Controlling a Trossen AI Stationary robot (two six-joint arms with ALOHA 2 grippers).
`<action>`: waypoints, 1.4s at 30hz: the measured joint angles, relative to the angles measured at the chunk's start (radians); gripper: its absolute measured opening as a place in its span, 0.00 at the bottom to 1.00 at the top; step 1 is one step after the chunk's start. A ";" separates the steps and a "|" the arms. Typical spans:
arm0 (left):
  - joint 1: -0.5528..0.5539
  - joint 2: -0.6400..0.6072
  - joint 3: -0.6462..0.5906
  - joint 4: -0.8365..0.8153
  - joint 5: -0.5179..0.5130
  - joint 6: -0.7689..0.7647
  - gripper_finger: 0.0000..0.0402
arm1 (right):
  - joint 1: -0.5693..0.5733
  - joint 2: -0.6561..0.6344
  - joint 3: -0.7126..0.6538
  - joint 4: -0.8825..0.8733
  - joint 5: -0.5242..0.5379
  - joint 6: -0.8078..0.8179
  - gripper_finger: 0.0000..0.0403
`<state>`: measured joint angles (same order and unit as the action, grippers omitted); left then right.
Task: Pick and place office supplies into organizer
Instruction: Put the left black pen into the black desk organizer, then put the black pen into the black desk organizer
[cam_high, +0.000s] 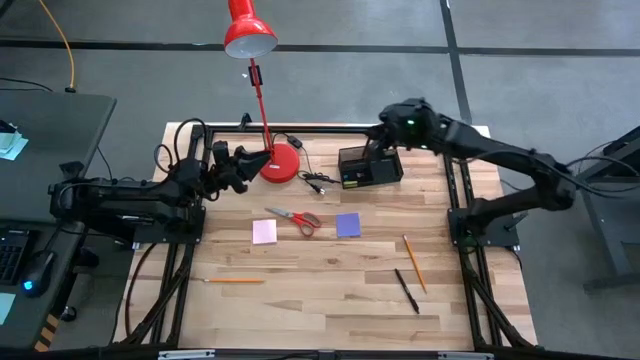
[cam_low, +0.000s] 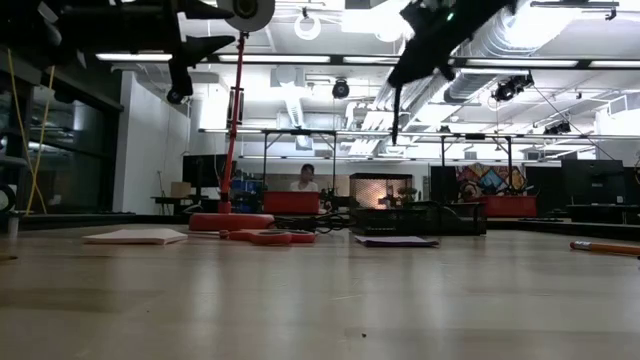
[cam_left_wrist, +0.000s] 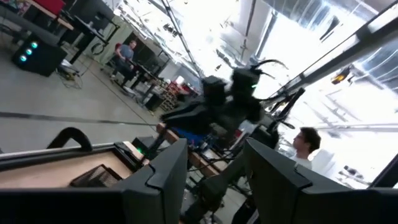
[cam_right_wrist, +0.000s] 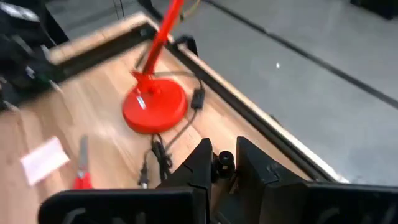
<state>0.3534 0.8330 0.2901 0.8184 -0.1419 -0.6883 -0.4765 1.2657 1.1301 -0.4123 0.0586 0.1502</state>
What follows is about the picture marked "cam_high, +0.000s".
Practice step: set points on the black computer mouse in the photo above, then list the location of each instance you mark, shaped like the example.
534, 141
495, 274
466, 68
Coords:
40, 272

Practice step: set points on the grey side table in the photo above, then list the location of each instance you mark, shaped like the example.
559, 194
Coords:
55, 130

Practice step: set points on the silver metal bracket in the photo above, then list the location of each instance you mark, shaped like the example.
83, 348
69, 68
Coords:
185, 355
465, 356

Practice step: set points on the dark metal stand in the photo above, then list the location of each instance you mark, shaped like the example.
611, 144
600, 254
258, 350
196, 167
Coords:
600, 225

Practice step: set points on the light blue paper note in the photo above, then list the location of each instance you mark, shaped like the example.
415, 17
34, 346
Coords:
6, 307

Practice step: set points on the dark computer desk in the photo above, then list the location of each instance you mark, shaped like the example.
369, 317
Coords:
30, 320

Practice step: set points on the black caster wheel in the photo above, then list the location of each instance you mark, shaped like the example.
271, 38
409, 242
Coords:
69, 314

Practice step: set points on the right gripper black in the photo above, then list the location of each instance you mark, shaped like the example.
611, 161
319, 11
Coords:
380, 136

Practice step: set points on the pink sticky note pad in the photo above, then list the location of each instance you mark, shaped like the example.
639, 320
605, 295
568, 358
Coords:
264, 231

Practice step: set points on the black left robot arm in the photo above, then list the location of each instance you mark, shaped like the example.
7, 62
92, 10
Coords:
125, 200

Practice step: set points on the orange pencil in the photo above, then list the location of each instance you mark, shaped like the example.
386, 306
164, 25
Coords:
235, 281
414, 264

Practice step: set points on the black aluminium rig frame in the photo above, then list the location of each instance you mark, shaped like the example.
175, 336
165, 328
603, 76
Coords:
325, 130

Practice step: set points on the red desk lamp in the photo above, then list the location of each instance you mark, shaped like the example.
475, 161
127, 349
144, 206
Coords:
278, 164

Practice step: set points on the black mesh desk organizer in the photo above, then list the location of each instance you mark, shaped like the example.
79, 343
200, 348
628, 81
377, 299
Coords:
385, 172

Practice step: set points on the purple sticky note pad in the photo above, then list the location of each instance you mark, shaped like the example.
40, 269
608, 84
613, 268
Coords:
348, 225

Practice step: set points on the light blue paper stack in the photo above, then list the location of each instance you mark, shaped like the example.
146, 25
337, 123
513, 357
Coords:
11, 146

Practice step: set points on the black keyboard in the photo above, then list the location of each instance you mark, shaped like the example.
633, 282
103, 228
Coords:
10, 255

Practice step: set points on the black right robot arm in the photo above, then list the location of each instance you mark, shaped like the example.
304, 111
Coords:
500, 147

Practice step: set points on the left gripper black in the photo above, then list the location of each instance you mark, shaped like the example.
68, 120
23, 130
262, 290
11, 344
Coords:
227, 175

